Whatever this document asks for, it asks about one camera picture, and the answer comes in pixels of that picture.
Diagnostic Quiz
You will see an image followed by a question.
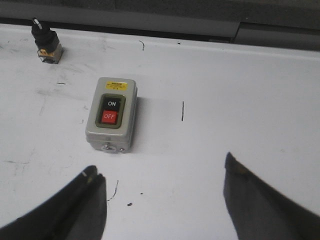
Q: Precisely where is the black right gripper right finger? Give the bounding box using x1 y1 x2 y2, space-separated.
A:
223 152 320 240

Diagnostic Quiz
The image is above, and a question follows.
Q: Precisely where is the grey stone counter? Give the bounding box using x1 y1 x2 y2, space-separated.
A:
0 0 320 51

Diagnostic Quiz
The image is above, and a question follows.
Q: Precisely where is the grey on-off switch box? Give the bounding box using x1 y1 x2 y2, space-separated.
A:
85 77 138 153

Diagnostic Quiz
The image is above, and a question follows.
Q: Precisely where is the black selector switch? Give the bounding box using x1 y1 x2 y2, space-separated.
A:
31 17 64 64

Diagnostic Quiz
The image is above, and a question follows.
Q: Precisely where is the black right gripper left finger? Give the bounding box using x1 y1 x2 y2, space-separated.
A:
0 165 107 240

